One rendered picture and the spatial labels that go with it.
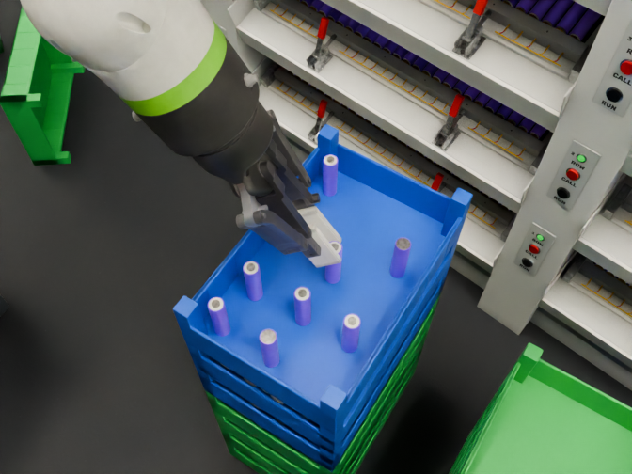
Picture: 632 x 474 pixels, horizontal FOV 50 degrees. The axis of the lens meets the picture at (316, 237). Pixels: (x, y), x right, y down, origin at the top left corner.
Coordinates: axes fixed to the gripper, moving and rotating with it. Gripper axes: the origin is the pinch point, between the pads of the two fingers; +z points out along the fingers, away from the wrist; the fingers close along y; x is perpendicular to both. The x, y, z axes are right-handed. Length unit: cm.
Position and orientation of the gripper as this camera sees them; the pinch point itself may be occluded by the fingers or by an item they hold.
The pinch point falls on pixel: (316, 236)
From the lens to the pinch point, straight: 72.9
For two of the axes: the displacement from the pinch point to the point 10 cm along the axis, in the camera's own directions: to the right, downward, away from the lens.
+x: 9.1, -1.9, -3.7
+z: 4.2, 5.0, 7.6
